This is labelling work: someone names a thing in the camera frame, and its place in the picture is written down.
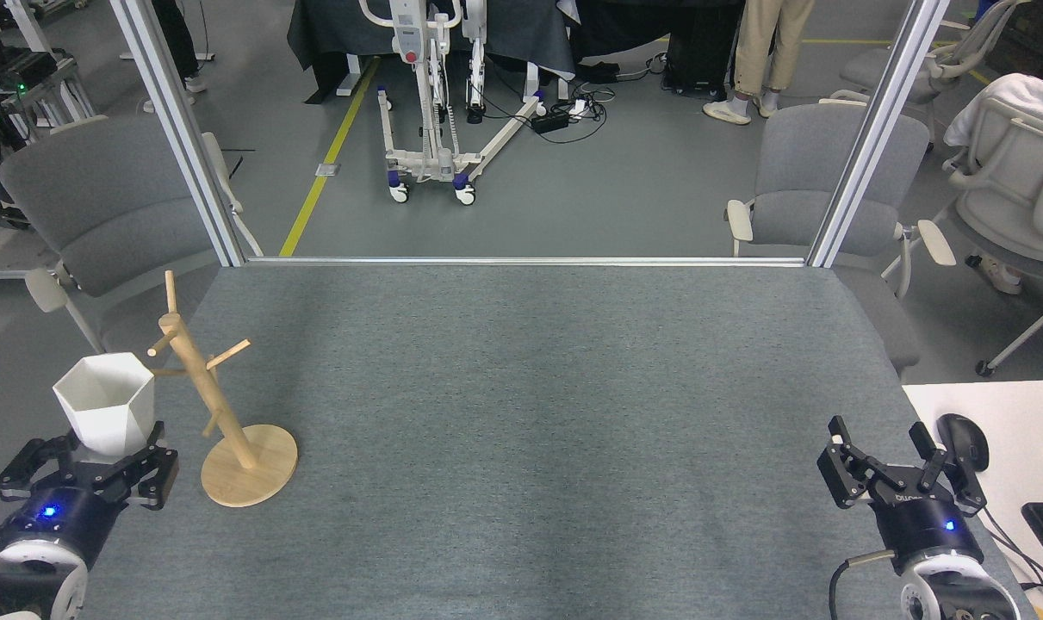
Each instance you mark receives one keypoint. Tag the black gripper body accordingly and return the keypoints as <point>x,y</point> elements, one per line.
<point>65,512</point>
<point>926,530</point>

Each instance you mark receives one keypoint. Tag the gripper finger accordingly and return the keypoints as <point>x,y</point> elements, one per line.
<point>960,482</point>
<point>840,474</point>
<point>155,478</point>
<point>26,469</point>

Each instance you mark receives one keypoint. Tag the white hexagonal cup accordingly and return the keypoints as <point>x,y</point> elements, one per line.
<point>108,405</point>

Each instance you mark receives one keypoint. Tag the wooden cup rack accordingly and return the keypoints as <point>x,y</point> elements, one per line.
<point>215,405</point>

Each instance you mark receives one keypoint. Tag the black computer mouse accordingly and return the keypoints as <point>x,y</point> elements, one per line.
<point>973,439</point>

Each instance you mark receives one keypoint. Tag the white desk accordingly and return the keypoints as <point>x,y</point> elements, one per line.
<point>1021,422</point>

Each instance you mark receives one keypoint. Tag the grey padded chair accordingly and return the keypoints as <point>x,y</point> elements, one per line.
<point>797,164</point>
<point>108,207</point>

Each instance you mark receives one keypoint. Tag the white mesh office chair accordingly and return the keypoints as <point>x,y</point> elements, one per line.
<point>1003,198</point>
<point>960,52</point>

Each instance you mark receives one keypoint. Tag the metal floor plate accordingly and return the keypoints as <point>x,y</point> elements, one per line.
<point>328,170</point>

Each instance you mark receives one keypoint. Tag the metal equipment cart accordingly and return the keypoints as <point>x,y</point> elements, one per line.
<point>39,82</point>

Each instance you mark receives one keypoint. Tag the seated person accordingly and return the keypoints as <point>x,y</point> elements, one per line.
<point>1021,90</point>

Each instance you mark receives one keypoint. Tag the person in dark trousers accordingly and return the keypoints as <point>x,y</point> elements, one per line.
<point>181,43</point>

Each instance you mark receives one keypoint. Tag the black power strip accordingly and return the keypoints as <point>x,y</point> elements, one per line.
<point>550,121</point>

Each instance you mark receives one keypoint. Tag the white stand on wheels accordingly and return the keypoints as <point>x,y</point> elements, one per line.
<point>407,43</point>

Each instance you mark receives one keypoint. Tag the dark cloth covered table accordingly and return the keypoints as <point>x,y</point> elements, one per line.
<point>504,34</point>

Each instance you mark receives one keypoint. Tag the silver frame post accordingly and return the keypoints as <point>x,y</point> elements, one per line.
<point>877,129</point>
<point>181,129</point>

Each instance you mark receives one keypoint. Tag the silver frame rail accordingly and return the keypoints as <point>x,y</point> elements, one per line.
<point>521,261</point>

